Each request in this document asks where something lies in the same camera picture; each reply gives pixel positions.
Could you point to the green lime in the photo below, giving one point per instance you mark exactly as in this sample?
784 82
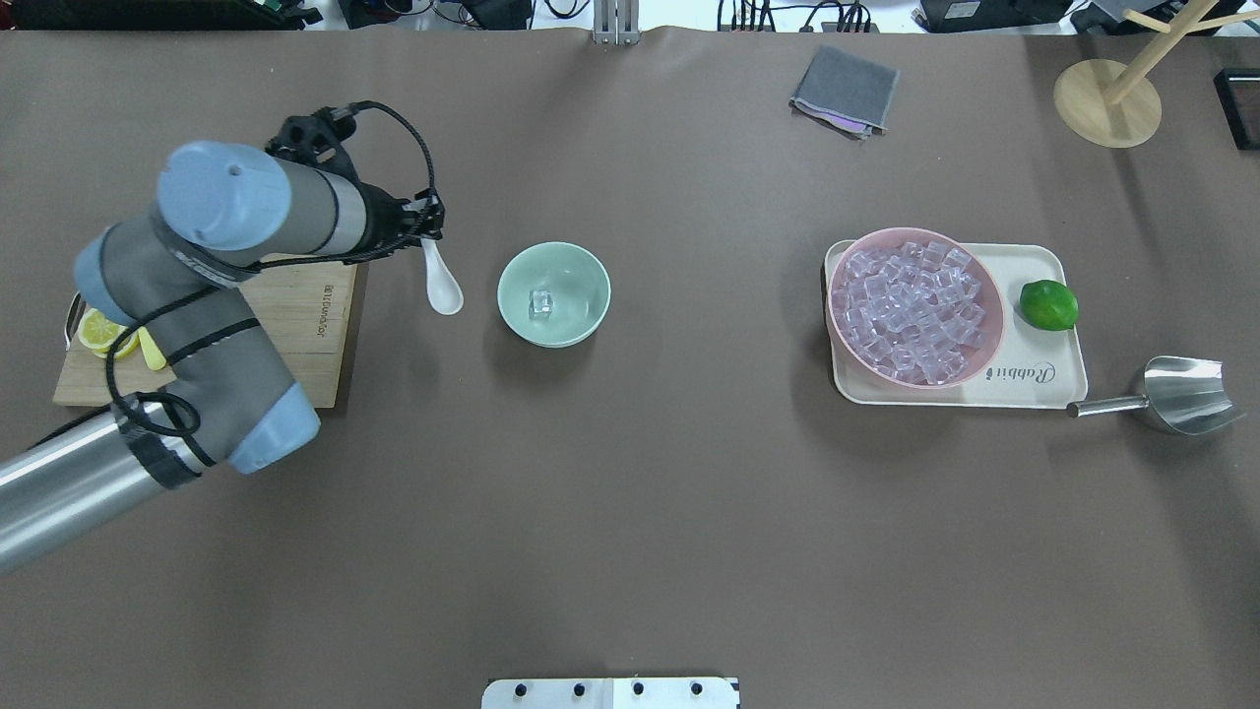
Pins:
1049 305

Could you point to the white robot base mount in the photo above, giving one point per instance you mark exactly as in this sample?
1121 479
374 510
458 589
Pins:
613 692

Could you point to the beige rabbit tray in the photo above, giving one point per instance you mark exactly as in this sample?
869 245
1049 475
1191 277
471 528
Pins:
1033 369

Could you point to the grey folded cloth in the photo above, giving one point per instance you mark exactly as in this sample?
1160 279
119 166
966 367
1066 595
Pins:
849 93

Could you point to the clear ice cubes pile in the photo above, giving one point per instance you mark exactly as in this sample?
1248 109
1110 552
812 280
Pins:
911 310

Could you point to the metal ice scoop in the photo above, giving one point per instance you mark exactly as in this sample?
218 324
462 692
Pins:
1179 395

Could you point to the bamboo cutting board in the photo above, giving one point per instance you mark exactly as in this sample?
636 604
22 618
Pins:
305 310

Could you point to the black box at edge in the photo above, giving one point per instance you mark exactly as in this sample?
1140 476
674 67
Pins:
1238 93

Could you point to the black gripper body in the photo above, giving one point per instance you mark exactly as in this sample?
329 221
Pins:
378 221

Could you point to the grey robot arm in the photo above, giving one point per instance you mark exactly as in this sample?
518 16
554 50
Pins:
223 213

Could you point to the top stacked lemon slice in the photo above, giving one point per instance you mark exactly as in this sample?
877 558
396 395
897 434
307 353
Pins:
97 332

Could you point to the wooden mug stand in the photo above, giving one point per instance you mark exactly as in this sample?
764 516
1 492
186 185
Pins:
1113 104

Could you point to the stacked lemon slice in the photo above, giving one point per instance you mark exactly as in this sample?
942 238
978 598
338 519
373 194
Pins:
120 348
97 332

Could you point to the metal cutting board handle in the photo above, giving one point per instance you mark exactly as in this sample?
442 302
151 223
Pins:
74 315

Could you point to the clear ice cube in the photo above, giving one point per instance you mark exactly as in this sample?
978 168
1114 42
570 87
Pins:
541 304

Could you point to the bottom stacked lemon slice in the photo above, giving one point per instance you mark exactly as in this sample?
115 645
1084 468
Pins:
120 348

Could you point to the pink bowl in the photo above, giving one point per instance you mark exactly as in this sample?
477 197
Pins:
989 325

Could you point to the mint green bowl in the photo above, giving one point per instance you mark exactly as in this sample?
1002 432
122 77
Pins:
580 285

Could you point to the white ceramic spoon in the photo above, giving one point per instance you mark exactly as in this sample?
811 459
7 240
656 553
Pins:
443 291

